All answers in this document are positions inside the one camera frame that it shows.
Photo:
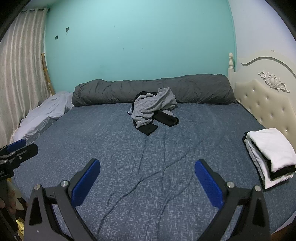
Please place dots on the small grey garment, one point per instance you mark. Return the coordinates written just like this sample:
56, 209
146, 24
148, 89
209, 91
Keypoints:
168, 112

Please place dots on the white-grey folded garment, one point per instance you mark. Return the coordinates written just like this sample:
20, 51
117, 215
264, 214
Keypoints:
259, 166

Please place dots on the black garment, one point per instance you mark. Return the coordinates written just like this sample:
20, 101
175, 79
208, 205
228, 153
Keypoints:
170, 120

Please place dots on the wooden pole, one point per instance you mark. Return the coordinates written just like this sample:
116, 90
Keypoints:
47, 76

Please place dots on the pale crumpled sheet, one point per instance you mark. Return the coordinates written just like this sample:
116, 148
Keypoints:
46, 113

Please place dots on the white folded garment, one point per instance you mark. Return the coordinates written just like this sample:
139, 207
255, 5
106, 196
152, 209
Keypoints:
270, 146

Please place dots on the cream tufted headboard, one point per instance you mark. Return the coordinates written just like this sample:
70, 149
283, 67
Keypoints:
266, 99

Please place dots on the grey knit sweater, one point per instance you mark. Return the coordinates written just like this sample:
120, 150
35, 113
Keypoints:
150, 104

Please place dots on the beige curtain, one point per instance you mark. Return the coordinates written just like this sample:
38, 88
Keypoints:
20, 69

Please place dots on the dark grey rolled duvet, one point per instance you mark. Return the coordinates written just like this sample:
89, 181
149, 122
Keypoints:
106, 92

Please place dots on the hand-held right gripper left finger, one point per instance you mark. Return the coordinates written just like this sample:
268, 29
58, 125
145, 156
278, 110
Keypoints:
85, 183

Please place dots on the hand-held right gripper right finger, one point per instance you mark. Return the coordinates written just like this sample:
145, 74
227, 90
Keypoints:
208, 183

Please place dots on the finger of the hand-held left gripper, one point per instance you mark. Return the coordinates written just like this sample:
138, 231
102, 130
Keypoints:
25, 153
16, 144

